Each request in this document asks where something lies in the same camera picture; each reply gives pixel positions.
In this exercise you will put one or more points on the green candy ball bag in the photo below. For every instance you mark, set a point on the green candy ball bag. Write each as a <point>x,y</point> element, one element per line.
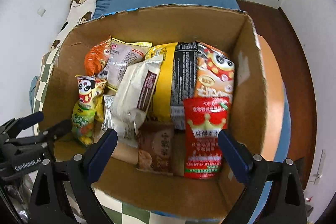
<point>83,124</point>

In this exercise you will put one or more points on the yellow panda snack bag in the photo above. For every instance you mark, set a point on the yellow panda snack bag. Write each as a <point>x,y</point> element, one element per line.
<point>91,90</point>

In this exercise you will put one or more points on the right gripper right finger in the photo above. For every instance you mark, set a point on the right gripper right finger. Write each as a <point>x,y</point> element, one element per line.
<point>285,202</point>

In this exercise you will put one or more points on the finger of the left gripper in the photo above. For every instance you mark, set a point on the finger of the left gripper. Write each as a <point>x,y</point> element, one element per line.
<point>57,131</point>
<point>29,121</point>

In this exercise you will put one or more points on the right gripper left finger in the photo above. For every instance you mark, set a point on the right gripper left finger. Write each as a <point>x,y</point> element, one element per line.
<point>49,202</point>

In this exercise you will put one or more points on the brown snack packet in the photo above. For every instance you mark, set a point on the brown snack packet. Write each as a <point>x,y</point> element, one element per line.
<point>155,142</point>

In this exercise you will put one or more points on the clear white snack packet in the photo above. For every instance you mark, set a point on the clear white snack packet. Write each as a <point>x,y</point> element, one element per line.
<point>121,56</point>

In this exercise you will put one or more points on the yellow black noodle bag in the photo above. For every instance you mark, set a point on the yellow black noodle bag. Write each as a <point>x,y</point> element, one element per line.
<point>176,82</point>

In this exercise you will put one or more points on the red snack packet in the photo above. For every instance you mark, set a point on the red snack packet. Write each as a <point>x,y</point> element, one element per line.
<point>205,117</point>

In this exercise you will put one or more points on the cardboard box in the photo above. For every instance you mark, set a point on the cardboard box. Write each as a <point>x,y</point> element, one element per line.
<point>228,30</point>

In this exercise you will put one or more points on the green checkered mat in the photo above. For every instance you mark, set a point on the green checkered mat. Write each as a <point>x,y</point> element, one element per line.
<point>119,211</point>

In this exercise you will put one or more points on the orange panda snack bag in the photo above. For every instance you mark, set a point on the orange panda snack bag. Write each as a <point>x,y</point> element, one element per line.
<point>215,73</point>

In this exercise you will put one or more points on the wall socket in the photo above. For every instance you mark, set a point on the wall socket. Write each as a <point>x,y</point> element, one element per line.
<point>41,11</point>

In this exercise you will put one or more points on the bear print pillow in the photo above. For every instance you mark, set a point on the bear print pillow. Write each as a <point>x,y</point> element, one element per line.
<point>80,12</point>

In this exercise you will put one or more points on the white printed snack bag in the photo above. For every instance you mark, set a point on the white printed snack bag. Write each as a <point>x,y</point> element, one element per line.
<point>126,111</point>

